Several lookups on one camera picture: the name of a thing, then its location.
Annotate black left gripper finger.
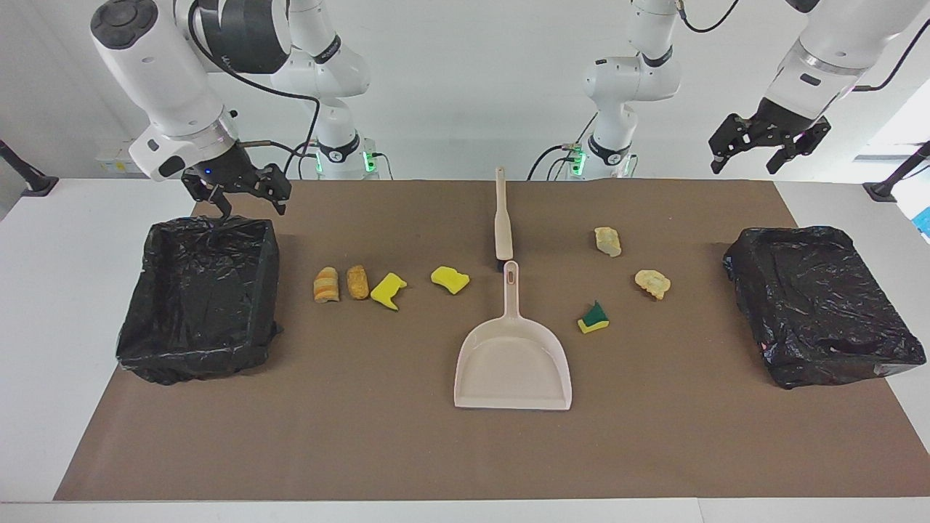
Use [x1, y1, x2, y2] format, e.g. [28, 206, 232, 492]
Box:
[767, 120, 833, 175]
[710, 114, 756, 175]

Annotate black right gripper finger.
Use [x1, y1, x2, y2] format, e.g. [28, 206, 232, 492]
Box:
[251, 165, 293, 216]
[183, 182, 233, 220]

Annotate striped bread roll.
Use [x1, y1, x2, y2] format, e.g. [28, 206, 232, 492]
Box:
[313, 267, 341, 304]

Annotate notched yellow green sponge piece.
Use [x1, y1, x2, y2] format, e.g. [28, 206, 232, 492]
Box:
[370, 272, 408, 312]

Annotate beige hand brush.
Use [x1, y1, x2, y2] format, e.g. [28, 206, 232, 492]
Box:
[495, 167, 514, 272]

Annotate small green yellow sponge piece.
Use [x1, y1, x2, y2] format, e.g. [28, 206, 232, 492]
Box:
[578, 301, 610, 335]

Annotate beige plastic dustpan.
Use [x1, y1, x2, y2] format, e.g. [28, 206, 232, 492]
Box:
[454, 261, 573, 411]

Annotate bin with black bag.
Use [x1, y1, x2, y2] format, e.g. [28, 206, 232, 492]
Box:
[115, 214, 284, 386]
[723, 225, 927, 390]

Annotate brown table mat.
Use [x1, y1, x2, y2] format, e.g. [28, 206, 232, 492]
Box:
[53, 179, 930, 502]

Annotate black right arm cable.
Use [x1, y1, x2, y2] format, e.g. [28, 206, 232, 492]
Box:
[187, 0, 322, 179]

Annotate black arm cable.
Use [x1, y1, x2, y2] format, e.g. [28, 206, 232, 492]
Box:
[187, 0, 322, 179]
[676, 0, 930, 93]

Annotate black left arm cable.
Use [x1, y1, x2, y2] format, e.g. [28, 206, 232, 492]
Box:
[676, 0, 930, 93]

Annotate black camera stand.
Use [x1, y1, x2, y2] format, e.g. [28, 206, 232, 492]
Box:
[0, 139, 60, 198]
[863, 140, 930, 203]

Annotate white wall socket boxes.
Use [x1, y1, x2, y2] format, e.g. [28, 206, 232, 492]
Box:
[96, 140, 150, 175]

